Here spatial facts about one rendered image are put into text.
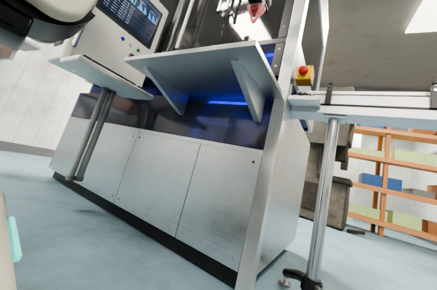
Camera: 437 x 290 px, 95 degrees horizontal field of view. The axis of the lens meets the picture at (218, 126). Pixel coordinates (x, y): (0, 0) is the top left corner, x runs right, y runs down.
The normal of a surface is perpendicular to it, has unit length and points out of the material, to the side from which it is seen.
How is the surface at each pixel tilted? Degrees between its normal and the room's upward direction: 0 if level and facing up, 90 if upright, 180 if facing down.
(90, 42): 90
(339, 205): 90
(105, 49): 90
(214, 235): 90
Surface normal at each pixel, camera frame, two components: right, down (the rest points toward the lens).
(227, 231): -0.48, -0.30
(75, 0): 0.74, 0.05
